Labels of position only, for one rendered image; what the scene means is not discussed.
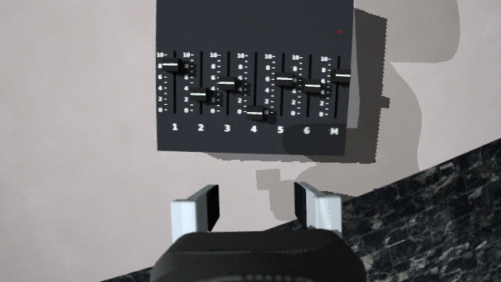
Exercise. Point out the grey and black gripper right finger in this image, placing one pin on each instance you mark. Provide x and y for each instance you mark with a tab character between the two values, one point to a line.
316	210

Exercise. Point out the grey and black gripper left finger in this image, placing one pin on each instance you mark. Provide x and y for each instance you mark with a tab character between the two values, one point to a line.
197	213

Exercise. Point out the black lighting desk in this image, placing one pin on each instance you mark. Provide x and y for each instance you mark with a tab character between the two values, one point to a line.
267	57

